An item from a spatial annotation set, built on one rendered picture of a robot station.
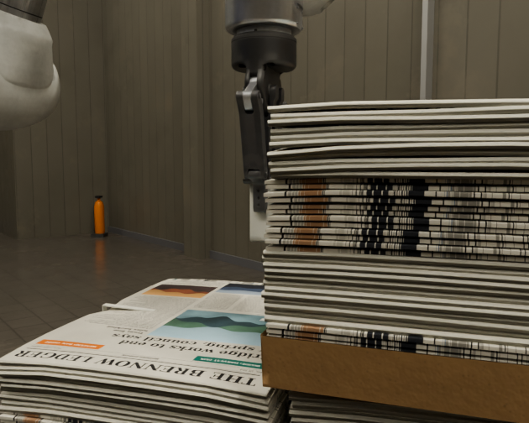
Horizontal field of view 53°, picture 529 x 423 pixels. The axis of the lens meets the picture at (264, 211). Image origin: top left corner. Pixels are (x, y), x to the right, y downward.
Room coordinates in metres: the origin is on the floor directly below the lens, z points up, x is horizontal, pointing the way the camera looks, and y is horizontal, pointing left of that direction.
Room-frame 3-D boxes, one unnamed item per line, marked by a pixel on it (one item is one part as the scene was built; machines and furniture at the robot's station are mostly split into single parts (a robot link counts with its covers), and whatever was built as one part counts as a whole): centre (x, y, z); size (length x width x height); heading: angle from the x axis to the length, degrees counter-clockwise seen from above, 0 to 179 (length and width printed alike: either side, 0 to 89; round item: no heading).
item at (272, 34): (0.63, 0.00, 1.12); 0.08 x 0.07 x 0.09; 163
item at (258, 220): (0.63, 0.00, 0.96); 0.03 x 0.01 x 0.07; 73
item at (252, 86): (0.60, 0.01, 1.10); 0.05 x 0.02 x 0.05; 163
